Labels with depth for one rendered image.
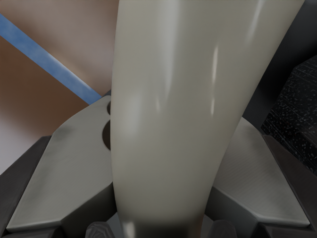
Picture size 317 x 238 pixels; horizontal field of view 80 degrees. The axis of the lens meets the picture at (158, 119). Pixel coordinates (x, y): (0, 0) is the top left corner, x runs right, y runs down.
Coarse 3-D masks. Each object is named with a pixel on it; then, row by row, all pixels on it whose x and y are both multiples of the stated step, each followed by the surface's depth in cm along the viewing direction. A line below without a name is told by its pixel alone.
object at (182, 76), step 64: (128, 0) 3; (192, 0) 2; (256, 0) 2; (128, 64) 3; (192, 64) 3; (256, 64) 3; (128, 128) 4; (192, 128) 3; (128, 192) 4; (192, 192) 4
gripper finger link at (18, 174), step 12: (36, 144) 7; (24, 156) 7; (36, 156) 7; (12, 168) 6; (24, 168) 6; (0, 180) 6; (12, 180) 6; (24, 180) 6; (0, 192) 6; (12, 192) 6; (0, 204) 5; (12, 204) 5; (0, 216) 5; (0, 228) 5; (48, 228) 5; (60, 228) 5
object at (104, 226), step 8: (96, 224) 5; (104, 224) 5; (216, 224) 5; (224, 224) 5; (232, 224) 5; (88, 232) 5; (96, 232) 5; (104, 232) 5; (112, 232) 5; (216, 232) 5; (224, 232) 5; (232, 232) 5
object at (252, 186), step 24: (240, 120) 9; (240, 144) 7; (264, 144) 8; (240, 168) 6; (264, 168) 6; (216, 192) 6; (240, 192) 6; (264, 192) 6; (288, 192) 6; (216, 216) 6; (240, 216) 5; (264, 216) 5; (288, 216) 5
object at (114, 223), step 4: (116, 212) 49; (112, 216) 48; (116, 216) 48; (108, 220) 46; (112, 220) 47; (116, 220) 48; (112, 224) 46; (116, 224) 47; (112, 228) 46; (116, 228) 46; (120, 228) 47; (116, 232) 46; (120, 232) 46; (116, 236) 45; (120, 236) 46
